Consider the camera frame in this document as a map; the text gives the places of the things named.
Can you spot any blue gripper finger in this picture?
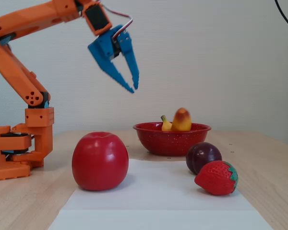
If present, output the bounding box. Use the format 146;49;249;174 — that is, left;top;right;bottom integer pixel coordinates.
117;29;140;90
100;60;135;94

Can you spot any blue gripper body with servo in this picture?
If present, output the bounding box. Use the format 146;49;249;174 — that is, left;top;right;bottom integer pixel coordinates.
87;24;125;68

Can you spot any yellow toy banana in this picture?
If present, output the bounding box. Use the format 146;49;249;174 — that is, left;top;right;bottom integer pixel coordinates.
160;107;192;132

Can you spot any orange robot base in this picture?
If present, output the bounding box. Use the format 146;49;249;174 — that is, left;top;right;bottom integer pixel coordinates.
0;106;55;182

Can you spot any red speckled bowl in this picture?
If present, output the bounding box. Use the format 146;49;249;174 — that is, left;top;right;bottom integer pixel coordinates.
132;122;212;157

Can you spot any red toy apple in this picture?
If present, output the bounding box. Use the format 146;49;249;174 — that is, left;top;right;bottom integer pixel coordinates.
72;131;130;192

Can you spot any dark purple toy plum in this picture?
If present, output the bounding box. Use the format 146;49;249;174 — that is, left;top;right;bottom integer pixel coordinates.
185;141;223;175

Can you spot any white paper sheet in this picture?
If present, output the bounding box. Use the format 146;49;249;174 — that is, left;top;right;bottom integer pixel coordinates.
48;158;275;230

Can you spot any red toy strawberry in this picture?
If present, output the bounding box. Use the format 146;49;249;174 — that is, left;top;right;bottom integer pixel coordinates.
194;160;239;196

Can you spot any white red black servo cable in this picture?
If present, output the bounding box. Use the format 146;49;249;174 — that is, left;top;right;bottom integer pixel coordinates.
97;1;134;40

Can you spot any black hanging cable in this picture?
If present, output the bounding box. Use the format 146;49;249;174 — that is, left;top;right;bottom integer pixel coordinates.
274;0;288;34

